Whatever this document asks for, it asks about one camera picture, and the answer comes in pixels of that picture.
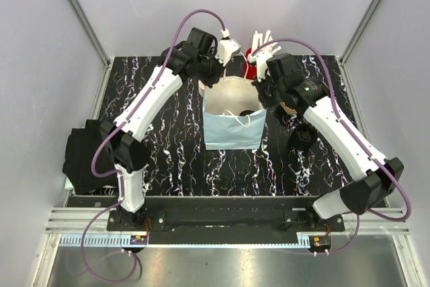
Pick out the black plastic cup lid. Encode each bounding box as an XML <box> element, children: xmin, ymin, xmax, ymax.
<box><xmin>239</xmin><ymin>110</ymin><xmax>256</xmax><ymax>117</ymax></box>

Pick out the light blue paper bag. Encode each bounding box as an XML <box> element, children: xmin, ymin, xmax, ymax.
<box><xmin>202</xmin><ymin>76</ymin><xmax>267</xmax><ymax>151</ymax></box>

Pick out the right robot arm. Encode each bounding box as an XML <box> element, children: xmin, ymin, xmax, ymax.
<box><xmin>251</xmin><ymin>50</ymin><xmax>404</xmax><ymax>231</ymax></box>

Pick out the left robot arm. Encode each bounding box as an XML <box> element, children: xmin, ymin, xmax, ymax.
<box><xmin>100</xmin><ymin>28</ymin><xmax>241</xmax><ymax>231</ymax></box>

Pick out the stack of paper cups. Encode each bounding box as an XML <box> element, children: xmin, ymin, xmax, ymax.
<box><xmin>198</xmin><ymin>81</ymin><xmax>206</xmax><ymax>97</ymax></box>

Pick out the red straw holder cup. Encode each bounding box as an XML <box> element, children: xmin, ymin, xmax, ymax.
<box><xmin>243</xmin><ymin>48</ymin><xmax>257</xmax><ymax>80</ymax></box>

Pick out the stack of black lids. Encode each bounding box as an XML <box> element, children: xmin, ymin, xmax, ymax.
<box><xmin>289</xmin><ymin>124</ymin><xmax>318</xmax><ymax>151</ymax></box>

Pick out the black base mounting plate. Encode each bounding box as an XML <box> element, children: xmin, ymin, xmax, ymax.
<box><xmin>107</xmin><ymin>196</ymin><xmax>345</xmax><ymax>233</ymax></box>

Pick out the black cloth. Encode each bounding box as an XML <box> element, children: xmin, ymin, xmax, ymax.
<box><xmin>62</xmin><ymin>120</ymin><xmax>118</xmax><ymax>195</ymax></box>

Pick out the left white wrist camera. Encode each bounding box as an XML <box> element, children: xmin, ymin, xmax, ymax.
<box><xmin>215</xmin><ymin>29</ymin><xmax>241</xmax><ymax>67</ymax></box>

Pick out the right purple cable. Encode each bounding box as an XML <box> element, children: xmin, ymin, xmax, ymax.
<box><xmin>251</xmin><ymin>38</ymin><xmax>413</xmax><ymax>256</ymax></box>

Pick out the purple cable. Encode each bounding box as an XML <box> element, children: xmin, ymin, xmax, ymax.
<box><xmin>251</xmin><ymin>38</ymin><xmax>413</xmax><ymax>256</ymax></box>
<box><xmin>79</xmin><ymin>9</ymin><xmax>229</xmax><ymax>284</ymax></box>

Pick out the aluminium frame rail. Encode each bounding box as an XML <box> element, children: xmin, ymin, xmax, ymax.
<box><xmin>32</xmin><ymin>200</ymin><xmax>426</xmax><ymax>286</ymax></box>

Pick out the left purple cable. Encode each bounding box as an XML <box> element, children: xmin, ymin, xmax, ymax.
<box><xmin>79</xmin><ymin>9</ymin><xmax>229</xmax><ymax>284</ymax></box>

